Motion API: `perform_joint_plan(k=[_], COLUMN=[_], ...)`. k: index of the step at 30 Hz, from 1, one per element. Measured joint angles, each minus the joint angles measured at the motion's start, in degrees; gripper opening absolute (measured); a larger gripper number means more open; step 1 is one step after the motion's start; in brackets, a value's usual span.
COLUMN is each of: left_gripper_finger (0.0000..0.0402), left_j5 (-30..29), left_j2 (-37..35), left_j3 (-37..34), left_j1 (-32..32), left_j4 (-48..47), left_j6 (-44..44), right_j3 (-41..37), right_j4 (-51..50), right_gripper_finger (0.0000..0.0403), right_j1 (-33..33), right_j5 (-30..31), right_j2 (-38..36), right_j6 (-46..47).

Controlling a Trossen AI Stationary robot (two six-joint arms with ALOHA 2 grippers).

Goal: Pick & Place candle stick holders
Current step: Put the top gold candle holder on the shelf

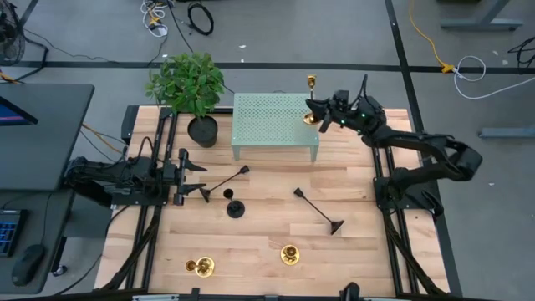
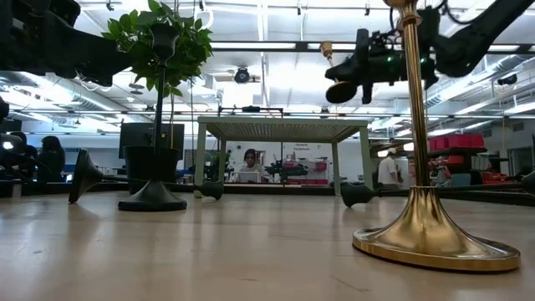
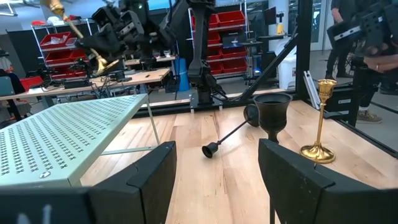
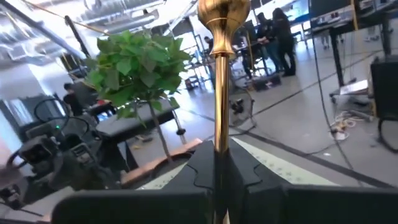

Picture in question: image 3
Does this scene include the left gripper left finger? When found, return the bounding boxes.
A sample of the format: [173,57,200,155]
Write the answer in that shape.
[0,141,177,224]

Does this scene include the wooden workbench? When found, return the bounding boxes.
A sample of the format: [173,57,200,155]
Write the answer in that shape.
[0,67,172,102]

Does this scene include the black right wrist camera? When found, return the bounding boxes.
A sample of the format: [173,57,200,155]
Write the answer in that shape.
[91,6,110,28]

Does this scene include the person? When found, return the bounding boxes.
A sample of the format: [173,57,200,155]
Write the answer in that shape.
[351,40,398,124]
[325,0,355,79]

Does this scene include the black rig frame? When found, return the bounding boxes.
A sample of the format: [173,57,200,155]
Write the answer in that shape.
[132,0,398,158]

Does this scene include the red chair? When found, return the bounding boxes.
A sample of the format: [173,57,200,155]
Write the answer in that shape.
[20,76,44,91]

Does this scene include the gold candlestick holder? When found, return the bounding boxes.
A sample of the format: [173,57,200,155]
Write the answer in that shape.
[300,78,338,164]
[40,0,121,76]

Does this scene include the silver aluminium extrusion bars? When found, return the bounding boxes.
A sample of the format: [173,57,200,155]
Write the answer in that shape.
[303,70,321,110]

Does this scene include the black open laptop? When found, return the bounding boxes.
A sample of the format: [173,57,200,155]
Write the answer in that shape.
[221,30,247,50]

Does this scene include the person's hand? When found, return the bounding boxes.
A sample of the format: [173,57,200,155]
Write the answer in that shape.
[363,53,398,74]

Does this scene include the white plastic container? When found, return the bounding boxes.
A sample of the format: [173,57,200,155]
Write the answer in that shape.
[277,39,298,91]

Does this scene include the chrome wire shelf rack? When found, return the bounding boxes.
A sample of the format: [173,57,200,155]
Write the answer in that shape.
[186,0,249,78]
[30,17,96,80]

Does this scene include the red storage bin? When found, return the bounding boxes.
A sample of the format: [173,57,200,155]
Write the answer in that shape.
[217,11,246,27]
[45,49,88,66]
[191,14,220,30]
[207,30,221,46]
[221,58,248,73]
[39,31,77,49]
[220,46,248,58]

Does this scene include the grey-blue chair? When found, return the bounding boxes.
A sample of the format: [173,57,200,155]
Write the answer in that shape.
[0,76,16,98]

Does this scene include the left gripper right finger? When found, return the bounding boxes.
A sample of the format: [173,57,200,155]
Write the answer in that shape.
[258,138,398,224]

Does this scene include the small black monitor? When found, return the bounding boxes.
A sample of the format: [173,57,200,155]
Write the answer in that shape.
[264,6,277,26]

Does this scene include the black box device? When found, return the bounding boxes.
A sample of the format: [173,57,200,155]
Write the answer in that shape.
[63,80,91,90]

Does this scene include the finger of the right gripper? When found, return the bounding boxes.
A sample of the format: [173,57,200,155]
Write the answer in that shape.
[76,24,125,50]
[88,46,127,62]

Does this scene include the pale green perforated metal table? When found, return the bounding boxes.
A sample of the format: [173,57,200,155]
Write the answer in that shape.
[0,93,161,188]

